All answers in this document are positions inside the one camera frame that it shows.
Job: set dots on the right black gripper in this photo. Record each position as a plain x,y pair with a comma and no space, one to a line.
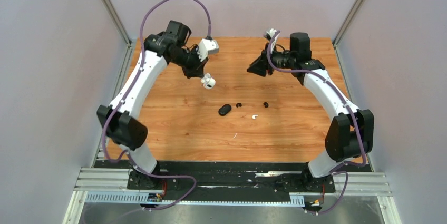
260,66

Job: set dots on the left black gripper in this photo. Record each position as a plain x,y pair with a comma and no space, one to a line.
197,70

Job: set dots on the white earbud charging case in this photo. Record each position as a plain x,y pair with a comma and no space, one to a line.
209,85

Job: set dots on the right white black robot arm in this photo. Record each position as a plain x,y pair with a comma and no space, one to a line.
350,134

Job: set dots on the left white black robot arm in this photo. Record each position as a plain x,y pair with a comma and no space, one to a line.
119,119

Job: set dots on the black earbud charging case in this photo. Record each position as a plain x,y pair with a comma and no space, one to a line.
225,109

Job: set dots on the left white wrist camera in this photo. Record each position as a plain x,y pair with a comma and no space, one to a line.
207,47

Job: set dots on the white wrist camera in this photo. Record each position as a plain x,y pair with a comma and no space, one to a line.
207,47
271,34

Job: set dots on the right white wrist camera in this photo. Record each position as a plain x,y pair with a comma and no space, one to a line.
271,34

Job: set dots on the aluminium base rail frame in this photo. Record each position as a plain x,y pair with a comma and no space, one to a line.
250,184

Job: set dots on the left aluminium corner post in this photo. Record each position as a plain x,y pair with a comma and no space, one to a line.
117,21

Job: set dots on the aluminium corner post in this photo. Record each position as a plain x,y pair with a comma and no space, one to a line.
117,21
347,22

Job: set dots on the right aluminium corner post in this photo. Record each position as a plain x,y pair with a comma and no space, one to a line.
347,22

